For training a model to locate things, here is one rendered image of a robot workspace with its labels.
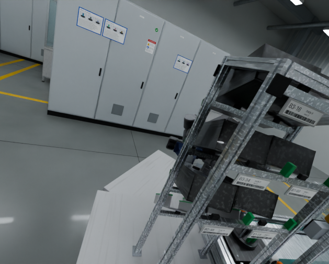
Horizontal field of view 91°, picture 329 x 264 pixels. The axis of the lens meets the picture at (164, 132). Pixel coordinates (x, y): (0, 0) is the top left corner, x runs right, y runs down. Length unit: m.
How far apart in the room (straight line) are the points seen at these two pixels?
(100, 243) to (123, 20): 3.07
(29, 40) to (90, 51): 4.56
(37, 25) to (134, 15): 4.76
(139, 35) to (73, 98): 1.66
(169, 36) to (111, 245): 3.23
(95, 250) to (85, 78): 2.91
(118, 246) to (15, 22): 7.45
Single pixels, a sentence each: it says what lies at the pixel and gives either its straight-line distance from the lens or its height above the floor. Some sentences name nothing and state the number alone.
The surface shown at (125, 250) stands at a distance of 0.85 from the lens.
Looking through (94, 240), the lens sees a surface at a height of 0.86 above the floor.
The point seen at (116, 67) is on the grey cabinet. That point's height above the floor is 1.21.
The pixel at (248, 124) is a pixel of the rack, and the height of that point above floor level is 1.55.
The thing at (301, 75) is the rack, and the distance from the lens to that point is 0.34.
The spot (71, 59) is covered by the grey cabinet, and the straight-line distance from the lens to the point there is 3.35.
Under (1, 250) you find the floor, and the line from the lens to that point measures 1.89.
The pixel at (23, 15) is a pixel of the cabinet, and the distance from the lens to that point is 7.68.
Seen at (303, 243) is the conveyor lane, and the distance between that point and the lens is 1.52.
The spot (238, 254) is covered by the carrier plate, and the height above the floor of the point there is 0.97.
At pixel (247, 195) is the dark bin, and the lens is 0.56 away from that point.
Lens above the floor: 1.59
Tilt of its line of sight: 22 degrees down
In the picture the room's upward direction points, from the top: 22 degrees clockwise
